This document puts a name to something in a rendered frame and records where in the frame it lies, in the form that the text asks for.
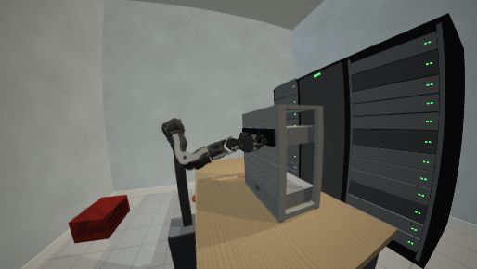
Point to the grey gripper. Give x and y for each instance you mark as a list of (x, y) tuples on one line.
[(246, 142)]

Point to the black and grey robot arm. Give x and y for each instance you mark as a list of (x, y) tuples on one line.
[(201, 156)]

